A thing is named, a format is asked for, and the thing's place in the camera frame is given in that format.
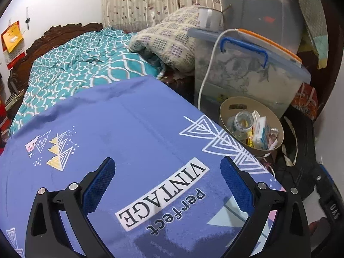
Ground clear plastic bottle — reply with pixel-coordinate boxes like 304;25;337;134
226;111;254;141

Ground hanging keys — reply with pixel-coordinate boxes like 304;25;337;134
25;8;30;30

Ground person right hand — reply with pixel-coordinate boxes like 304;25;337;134
309;217;331;251

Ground beige round trash bin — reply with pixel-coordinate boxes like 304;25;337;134
219;97;284;158

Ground red silver candy wrapper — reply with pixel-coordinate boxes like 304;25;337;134
268;128;279;150

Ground carved wooden headboard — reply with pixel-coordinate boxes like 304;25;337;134
8;23;103;94

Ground teal patterned quilt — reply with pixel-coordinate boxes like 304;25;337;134
9;27;166;135

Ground white enamel mug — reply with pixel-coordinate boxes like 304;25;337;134
198;7;223;32

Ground white cable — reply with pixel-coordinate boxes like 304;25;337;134
197;28;243;111

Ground blue patterned bed sheet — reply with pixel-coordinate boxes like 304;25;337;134
1;76;282;257

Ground red wall calendar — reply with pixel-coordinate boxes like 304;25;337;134
1;21;26;70

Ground clear plastic storage box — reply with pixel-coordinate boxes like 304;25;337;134
188;29;311;117

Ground checked grey blanket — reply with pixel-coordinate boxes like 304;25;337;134
128;5;200;73

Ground red yellow medicine box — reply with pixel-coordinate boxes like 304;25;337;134
244;128;254;148

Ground black bag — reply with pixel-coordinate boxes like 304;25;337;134
273;106;317;200

